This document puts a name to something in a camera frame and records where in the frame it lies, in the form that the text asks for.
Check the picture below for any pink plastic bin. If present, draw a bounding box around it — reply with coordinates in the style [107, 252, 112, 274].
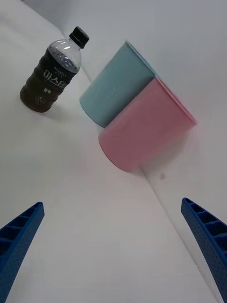
[98, 77, 197, 173]

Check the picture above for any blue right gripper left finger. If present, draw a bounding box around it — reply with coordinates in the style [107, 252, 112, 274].
[0, 201, 45, 303]

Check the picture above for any pale blue plastic bin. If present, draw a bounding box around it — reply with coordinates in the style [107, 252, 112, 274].
[79, 40, 158, 128]

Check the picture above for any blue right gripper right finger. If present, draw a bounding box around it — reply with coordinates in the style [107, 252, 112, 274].
[181, 197, 227, 303]

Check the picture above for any dark drink bottle black cap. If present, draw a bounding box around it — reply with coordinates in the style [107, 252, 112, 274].
[19, 26, 90, 113]

